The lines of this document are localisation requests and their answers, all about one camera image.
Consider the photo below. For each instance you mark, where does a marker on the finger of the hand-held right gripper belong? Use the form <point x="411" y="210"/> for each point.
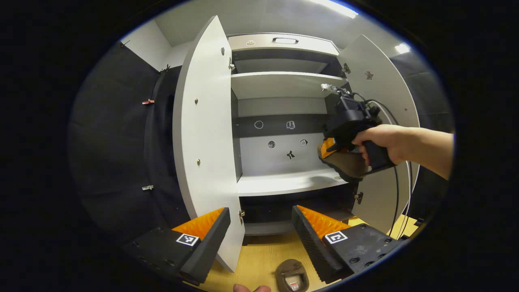
<point x="326" y="148"/>

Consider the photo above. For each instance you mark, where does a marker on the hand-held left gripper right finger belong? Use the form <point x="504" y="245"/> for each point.
<point x="310" y="247"/>

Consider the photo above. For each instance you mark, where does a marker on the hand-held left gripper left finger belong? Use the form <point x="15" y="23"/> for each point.
<point x="206" y="247"/>

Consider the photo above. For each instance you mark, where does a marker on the grey cabinet door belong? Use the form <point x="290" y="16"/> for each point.
<point x="206" y="142"/>
<point x="385" y="89"/>

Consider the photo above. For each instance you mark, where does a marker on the grey shoe cabinet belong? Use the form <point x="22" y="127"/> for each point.
<point x="279" y="158"/>

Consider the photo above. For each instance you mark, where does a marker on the metal door hinge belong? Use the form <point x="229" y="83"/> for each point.
<point x="231" y="64"/>
<point x="241" y="214"/>
<point x="359" y="198"/>
<point x="346" y="68"/>

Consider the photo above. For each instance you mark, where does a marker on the white cabinet shelf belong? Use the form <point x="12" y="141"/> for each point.
<point x="284" y="84"/>
<point x="284" y="184"/>

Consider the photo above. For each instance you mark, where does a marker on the beige cabinet drawer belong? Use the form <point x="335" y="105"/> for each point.
<point x="263" y="44"/>

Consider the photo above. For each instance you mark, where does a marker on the black backdrop cloth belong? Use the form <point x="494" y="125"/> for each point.
<point x="429" y="101"/>
<point x="117" y="142"/>

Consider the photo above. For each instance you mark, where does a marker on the small ceiling light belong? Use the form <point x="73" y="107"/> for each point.
<point x="402" y="48"/>

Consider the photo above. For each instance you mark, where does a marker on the long ceiling light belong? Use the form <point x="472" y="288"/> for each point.
<point x="336" y="8"/>

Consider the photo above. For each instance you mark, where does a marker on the red cloth clip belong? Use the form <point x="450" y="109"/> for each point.
<point x="148" y="101"/>

